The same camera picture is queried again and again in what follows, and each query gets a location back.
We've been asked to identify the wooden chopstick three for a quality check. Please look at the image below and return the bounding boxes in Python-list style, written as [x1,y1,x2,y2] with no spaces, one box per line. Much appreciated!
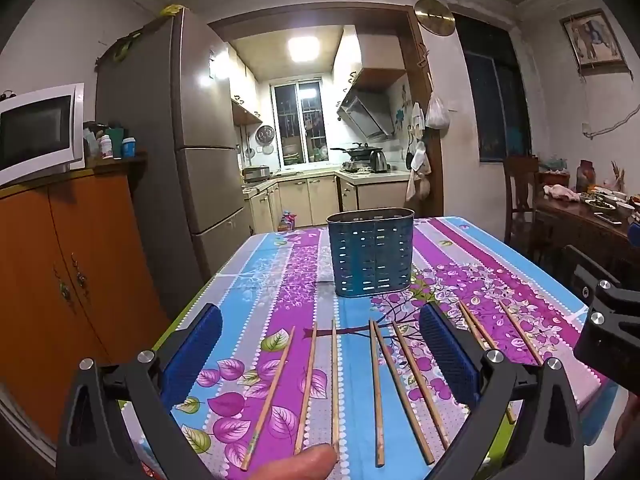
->
[331,318,340,455]

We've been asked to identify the wooden chair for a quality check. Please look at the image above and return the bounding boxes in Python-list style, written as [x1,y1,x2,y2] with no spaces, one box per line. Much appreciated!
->
[503,155,539,256]

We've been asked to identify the white microwave oven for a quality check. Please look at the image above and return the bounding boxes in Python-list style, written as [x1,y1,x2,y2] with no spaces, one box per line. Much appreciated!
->
[1,84,85,185]

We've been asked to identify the gold round wall clock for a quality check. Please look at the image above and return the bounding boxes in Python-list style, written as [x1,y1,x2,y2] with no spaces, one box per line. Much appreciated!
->
[413,0,456,37]

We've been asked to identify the wooden chopstick two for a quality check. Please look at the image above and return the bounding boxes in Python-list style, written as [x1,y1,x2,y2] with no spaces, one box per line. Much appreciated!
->
[294,321,318,455]

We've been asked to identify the dark curtained window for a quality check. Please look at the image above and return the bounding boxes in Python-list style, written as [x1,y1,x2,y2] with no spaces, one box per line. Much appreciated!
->
[454,14,532,162]

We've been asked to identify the person right hand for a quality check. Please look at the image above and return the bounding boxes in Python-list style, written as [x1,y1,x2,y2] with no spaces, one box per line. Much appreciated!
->
[614,392,640,448]

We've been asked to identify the dark wooden side table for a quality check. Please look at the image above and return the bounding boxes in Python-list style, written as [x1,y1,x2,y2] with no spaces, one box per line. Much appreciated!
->
[529,196,639,288]

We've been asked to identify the white hanging plastic bag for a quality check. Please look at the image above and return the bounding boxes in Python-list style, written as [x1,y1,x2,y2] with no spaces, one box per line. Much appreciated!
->
[424,92,450,130]

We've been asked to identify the wooden chopstick eight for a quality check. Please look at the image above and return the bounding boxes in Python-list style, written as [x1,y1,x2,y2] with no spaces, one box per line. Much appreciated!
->
[498,300,544,366]

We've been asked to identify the orange wooden cabinet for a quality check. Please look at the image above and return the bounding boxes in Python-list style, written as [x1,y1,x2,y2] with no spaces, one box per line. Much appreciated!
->
[1,156,169,442]

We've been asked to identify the wooden chopstick seven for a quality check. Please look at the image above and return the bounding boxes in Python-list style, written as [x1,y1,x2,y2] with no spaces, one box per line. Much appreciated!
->
[456,300,516,424]

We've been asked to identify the steel electric kettle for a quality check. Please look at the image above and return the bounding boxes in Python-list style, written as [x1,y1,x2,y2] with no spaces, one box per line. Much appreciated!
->
[369,148,390,174]

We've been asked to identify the wooden chopstick six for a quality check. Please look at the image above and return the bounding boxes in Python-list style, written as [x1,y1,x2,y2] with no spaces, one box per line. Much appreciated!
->
[392,321,449,450]

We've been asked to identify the person left hand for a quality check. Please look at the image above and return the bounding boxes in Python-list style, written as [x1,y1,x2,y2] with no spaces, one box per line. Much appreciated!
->
[250,443,338,480]

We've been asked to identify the wooden chopstick five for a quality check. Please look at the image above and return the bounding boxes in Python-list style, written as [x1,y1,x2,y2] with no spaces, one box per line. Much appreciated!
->
[370,320,435,465]

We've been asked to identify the wooden chopstick four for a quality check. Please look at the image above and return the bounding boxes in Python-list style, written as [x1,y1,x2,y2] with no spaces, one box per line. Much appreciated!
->
[369,320,385,468]

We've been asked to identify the white medicine bottle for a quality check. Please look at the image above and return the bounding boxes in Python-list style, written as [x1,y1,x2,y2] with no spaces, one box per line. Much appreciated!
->
[99,134,114,159]

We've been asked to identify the blue lidded cup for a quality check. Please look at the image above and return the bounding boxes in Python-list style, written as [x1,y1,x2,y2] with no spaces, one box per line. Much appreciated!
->
[122,136,137,158]

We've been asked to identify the black wok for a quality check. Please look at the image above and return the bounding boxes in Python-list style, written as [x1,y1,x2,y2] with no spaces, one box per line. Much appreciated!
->
[332,143,381,160]

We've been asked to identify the grey refrigerator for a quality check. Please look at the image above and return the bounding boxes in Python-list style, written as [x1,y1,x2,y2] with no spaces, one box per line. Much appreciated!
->
[96,8,250,316]

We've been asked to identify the blue perforated utensil holder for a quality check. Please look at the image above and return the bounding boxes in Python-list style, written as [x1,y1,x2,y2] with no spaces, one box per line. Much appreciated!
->
[328,208,414,298]

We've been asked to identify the floral striped tablecloth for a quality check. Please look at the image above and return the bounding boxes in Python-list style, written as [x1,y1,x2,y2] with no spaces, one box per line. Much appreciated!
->
[170,217,615,479]

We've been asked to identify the steel range hood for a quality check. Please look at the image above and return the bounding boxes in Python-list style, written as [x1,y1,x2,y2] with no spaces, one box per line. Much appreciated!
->
[337,89,395,140]

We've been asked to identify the framed elephant picture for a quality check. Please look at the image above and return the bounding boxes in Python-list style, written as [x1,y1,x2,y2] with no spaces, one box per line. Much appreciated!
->
[561,9,629,77]

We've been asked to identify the wooden chopstick one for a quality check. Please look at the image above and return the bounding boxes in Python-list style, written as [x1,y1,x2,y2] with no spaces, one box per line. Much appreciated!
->
[241,327,295,471]

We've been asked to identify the kitchen window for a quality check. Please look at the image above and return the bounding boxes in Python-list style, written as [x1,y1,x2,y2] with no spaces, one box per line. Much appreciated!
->
[271,78,329,167]

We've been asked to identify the beige kitchen base cabinets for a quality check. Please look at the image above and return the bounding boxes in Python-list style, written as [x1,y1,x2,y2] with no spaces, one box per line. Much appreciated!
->
[243,168,409,233]

